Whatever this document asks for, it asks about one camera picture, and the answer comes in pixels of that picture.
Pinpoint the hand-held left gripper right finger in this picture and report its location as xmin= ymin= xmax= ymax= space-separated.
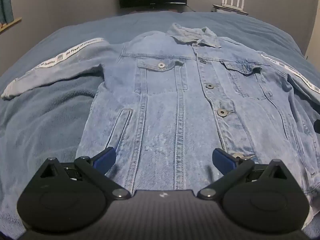
xmin=197 ymin=148 xmax=288 ymax=201

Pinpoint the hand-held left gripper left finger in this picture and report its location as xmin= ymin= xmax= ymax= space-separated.
xmin=40 ymin=147 xmax=132 ymax=201

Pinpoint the light blue denim jacket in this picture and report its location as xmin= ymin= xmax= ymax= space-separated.
xmin=1 ymin=22 xmax=320 ymax=217

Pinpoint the blue fleece blanket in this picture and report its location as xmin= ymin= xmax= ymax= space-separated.
xmin=0 ymin=10 xmax=320 ymax=240

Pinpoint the white router with antennas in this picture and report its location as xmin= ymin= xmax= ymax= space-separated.
xmin=221 ymin=0 xmax=245 ymax=12

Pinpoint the wooden ledge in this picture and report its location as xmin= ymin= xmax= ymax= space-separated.
xmin=0 ymin=17 xmax=22 ymax=32

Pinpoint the blue curtain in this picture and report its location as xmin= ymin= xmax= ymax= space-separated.
xmin=0 ymin=0 xmax=14 ymax=24

